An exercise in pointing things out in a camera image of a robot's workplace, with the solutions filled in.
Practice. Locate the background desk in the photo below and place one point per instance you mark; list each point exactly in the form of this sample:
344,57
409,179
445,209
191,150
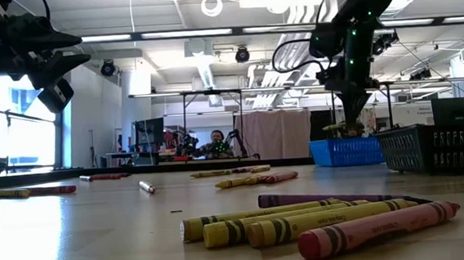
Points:
119,155

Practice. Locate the black aluminium table frame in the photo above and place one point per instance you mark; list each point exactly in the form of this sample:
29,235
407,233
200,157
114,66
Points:
177,167

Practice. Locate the window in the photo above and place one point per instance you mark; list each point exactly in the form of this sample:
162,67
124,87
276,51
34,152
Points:
23,136

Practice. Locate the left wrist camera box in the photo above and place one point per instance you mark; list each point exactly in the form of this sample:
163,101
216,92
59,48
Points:
54,97

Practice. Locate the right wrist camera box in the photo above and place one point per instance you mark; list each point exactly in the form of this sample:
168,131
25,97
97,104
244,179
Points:
326,40

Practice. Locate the black plastic basket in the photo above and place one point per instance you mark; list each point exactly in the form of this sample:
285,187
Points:
405,150

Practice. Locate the blue plastic basket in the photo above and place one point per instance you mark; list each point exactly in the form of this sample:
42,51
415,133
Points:
346,152

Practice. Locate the floral patterned cloth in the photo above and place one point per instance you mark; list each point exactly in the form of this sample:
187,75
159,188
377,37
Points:
369,118

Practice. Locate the black equipment case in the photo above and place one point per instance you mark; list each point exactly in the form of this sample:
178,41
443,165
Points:
453,110

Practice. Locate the black computer monitor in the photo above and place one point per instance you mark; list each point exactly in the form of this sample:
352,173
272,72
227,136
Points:
150,131

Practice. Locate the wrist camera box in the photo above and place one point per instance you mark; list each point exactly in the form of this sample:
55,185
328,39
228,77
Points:
326,40
54,97

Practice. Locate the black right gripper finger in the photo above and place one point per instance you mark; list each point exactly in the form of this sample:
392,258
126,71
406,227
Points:
361,102
347,105

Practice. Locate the beige curtain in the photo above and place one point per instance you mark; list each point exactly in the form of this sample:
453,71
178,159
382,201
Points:
281,134

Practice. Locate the background black robot arm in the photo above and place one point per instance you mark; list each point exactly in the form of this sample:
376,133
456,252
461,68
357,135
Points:
237,140
186,145

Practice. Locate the person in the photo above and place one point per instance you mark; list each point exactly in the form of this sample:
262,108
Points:
218,147

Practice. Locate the black ceiling track light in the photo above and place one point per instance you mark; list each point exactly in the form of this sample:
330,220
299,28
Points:
385,41
420,74

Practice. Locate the long ceiling light bar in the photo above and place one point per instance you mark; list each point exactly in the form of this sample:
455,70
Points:
184,33

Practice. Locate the black slanted bar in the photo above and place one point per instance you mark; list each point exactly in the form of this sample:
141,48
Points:
22,115

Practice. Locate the black ceiling spotlight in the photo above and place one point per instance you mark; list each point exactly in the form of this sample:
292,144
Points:
242,55
107,69

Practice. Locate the black metal frame stand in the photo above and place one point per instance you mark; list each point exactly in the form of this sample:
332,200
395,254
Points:
389,106
185,121

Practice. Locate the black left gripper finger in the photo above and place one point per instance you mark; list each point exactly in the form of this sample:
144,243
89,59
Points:
60,68
45,36

